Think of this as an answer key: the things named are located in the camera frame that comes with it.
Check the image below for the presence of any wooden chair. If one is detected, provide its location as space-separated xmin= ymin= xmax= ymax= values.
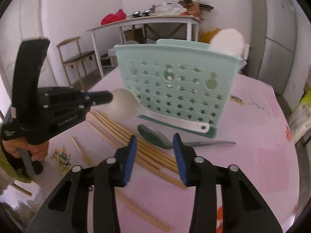
xmin=57 ymin=36 xmax=101 ymax=91

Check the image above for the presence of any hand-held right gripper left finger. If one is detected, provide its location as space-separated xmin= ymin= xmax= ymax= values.
xmin=30 ymin=135 xmax=137 ymax=233

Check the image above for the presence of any yellow plastic bag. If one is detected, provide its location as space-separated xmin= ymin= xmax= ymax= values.
xmin=199 ymin=28 xmax=220 ymax=44

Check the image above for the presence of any white door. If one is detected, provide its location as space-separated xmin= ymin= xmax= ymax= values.
xmin=0 ymin=0 xmax=52 ymax=107

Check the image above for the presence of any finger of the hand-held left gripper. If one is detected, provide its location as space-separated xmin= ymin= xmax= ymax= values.
xmin=43 ymin=87 xmax=114 ymax=112

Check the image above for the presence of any white printed bag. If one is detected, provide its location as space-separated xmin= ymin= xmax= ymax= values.
xmin=288 ymin=87 xmax=311 ymax=146

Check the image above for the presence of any person's left hand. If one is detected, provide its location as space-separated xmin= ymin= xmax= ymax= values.
xmin=2 ymin=138 xmax=49 ymax=162

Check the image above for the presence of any pile of toothpicks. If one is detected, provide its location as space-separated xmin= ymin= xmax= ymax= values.
xmin=230 ymin=95 xmax=246 ymax=106

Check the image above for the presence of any metal spoon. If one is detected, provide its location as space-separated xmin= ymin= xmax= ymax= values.
xmin=137 ymin=124 xmax=237 ymax=150

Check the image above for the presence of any clear plastic bag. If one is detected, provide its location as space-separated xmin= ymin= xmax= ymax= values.
xmin=154 ymin=3 xmax=187 ymax=16

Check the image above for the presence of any mint green utensil holder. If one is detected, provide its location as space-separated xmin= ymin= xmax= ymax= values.
xmin=114 ymin=39 xmax=243 ymax=139

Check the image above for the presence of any white plastic rice spoon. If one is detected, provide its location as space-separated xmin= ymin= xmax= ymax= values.
xmin=107 ymin=88 xmax=211 ymax=133

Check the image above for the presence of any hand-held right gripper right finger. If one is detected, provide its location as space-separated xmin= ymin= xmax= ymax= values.
xmin=173 ymin=133 xmax=283 ymax=233

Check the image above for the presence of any pink printed tablecloth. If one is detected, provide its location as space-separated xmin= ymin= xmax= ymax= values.
xmin=31 ymin=67 xmax=300 ymax=233

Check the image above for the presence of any red bag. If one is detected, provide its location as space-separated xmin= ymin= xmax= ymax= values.
xmin=101 ymin=9 xmax=127 ymax=25

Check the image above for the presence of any grey refrigerator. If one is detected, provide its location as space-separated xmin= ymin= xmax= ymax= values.
xmin=248 ymin=0 xmax=298 ymax=95

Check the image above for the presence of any white side table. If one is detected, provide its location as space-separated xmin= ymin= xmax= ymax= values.
xmin=86 ymin=15 xmax=202 ymax=78

